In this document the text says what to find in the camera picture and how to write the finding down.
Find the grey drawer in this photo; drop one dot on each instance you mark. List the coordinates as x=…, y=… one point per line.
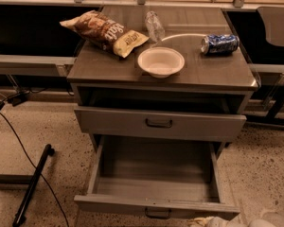
x=155, y=178
x=155, y=124

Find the grey top drawer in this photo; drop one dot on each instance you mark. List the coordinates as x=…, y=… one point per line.
x=155, y=124

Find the grey wooden drawer cabinet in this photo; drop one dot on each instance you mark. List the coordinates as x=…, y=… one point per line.
x=206, y=85

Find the white paper bowl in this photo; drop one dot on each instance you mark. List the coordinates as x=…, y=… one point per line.
x=161, y=62

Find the black metal stand leg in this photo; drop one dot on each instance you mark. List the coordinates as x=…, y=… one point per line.
x=20, y=215

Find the blue soda can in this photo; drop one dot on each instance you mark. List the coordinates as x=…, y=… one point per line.
x=219, y=44

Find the clear plastic bottle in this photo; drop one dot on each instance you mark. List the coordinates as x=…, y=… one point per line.
x=154, y=26

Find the brown chip bag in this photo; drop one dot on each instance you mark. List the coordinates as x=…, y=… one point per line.
x=106, y=33

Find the grey left workbench rail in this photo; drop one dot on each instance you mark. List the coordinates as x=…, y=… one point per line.
x=35, y=65

